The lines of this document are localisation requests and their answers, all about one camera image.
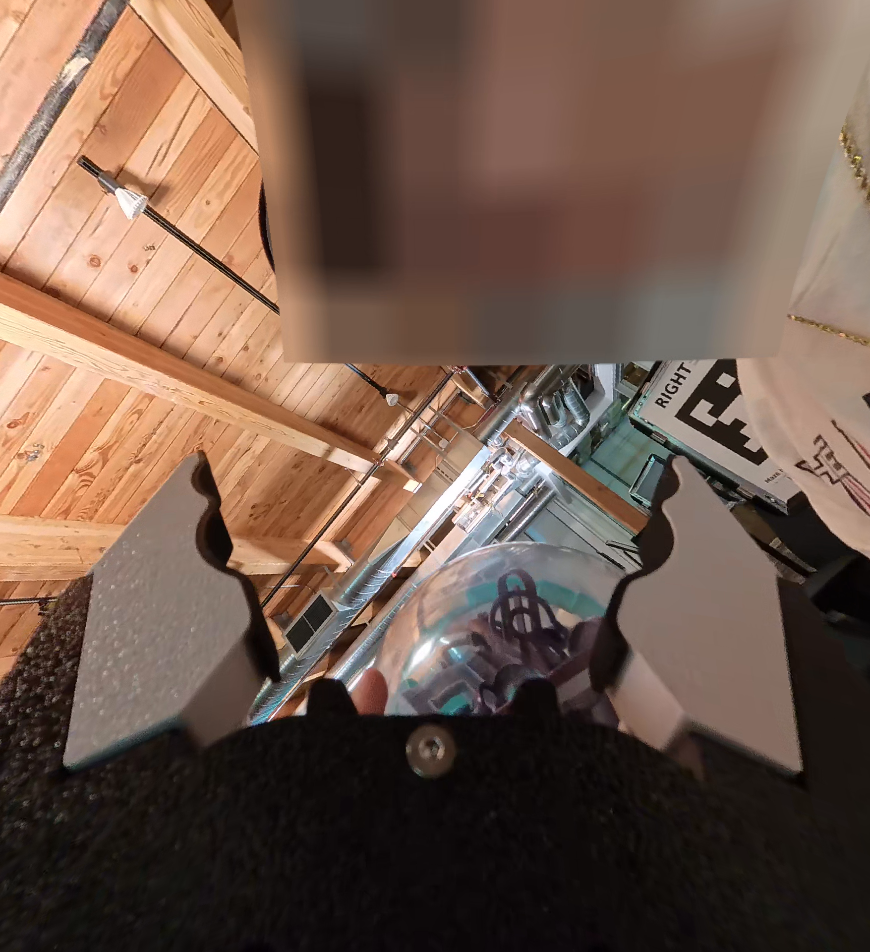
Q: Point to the dark framed notice sign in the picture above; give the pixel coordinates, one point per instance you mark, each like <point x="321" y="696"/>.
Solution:
<point x="647" y="480"/>

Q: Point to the person's white shirt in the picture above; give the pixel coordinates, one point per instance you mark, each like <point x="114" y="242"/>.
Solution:
<point x="836" y="297"/>

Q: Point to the person's left hand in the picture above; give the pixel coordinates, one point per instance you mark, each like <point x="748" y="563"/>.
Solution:
<point x="371" y="695"/>

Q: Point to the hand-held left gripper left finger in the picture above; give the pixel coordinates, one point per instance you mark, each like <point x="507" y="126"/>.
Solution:
<point x="152" y="632"/>

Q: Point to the black ceiling light track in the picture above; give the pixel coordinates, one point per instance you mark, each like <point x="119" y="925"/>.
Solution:
<point x="204" y="254"/>

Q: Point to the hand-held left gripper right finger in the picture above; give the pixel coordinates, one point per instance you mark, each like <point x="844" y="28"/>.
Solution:
<point x="710" y="639"/>

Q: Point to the dark air vent grille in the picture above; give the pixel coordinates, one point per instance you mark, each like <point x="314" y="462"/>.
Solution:
<point x="308" y="625"/>

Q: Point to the clear plastic maze ball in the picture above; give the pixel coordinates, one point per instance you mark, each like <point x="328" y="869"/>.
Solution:
<point x="494" y="632"/>

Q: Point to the person's dark pants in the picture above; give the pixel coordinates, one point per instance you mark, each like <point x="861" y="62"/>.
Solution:
<point x="836" y="595"/>

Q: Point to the round metal duct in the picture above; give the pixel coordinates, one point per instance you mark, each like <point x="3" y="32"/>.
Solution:
<point x="383" y="587"/>

